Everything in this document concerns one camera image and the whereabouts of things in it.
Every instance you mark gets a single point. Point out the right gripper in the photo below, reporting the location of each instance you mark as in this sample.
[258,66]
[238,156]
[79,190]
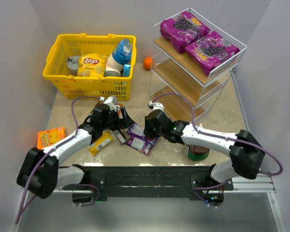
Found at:
[150,128]

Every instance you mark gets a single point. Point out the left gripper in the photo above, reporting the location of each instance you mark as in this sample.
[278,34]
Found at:
[118,118]

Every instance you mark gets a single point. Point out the Fox's fruits candy bag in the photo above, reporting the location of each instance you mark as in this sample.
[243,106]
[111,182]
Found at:
[119,110]

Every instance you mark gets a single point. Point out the dark purple candy bag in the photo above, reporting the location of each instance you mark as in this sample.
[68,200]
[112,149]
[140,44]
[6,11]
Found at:
[138,139]

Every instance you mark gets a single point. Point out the purple grape candy bag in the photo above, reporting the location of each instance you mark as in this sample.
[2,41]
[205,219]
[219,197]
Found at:
[183,30]
[210,51]

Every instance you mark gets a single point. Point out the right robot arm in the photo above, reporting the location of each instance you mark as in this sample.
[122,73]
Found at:
[244,151]

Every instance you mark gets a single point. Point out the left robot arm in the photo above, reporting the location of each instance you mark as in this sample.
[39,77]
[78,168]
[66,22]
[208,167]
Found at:
[39,171]

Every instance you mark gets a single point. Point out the brown chocolate bar wrapper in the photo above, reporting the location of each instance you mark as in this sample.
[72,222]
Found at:
[122,136]

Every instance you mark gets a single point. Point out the green brown tin can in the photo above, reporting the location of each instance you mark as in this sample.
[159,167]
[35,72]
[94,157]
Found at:
[196,153]

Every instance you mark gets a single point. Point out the teal foil box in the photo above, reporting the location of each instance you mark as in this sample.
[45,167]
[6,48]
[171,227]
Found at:
[126,70]

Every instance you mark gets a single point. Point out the orange fruit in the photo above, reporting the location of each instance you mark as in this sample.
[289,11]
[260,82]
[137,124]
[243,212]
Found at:
[148,63]

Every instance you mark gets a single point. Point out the blue white wrapped roll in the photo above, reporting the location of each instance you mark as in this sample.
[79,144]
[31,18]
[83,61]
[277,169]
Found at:
[120,56]

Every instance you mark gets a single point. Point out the yellow Lays chips bag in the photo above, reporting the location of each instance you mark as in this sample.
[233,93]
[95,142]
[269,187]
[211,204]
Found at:
[92,65]

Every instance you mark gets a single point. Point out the grey crumpled paper cups pack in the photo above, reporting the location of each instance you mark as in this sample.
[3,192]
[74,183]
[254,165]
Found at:
[73,64]

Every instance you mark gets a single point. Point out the orange snack box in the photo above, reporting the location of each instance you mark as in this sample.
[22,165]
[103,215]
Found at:
[50,137]

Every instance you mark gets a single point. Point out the yellow plastic shopping basket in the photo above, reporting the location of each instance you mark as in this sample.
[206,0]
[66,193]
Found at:
[70,86]

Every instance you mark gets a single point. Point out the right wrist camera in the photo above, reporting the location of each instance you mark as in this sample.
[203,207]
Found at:
[156,106]

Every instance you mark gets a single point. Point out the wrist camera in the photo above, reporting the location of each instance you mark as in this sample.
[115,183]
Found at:
[156,106]
[110,101]

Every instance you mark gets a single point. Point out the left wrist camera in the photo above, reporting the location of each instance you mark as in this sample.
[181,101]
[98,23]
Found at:
[110,101]

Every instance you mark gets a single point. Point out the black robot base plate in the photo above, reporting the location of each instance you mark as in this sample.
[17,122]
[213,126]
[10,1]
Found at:
[147,182]

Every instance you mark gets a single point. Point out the white wire wooden shelf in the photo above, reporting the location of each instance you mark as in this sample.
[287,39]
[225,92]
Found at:
[175,73]

